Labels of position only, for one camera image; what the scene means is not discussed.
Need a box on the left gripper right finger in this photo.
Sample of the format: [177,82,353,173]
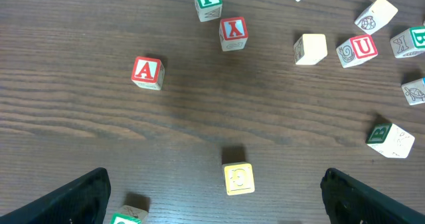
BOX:
[320,168,424,224]

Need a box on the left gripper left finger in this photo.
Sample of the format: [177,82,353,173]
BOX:
[1,168,111,224]

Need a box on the green J block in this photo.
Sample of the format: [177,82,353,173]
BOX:
[110,205,148,224]

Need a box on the plain K block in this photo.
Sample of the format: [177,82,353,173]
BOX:
[366,123,415,159]

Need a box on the yellow block near left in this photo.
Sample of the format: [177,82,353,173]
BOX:
[222,162,255,196]

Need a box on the yellow block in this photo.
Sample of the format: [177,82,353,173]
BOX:
[354,0,398,35]
[294,34,328,65]
[222,162,255,196]

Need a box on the blue P block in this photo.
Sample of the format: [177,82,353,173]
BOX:
[401,78,425,106]

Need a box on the red A block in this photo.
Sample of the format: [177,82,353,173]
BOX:
[131,56,165,90]

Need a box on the red U block upper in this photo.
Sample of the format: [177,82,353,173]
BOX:
[336,35,378,68]

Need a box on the yellow block centre left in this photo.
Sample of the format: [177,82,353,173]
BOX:
[294,34,328,65]

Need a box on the green B block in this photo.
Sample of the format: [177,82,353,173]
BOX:
[390,26,424,58]

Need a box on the yellow block top centre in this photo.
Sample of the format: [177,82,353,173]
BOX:
[354,0,398,35]

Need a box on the green F block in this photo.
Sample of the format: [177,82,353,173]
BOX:
[195,0,222,22]

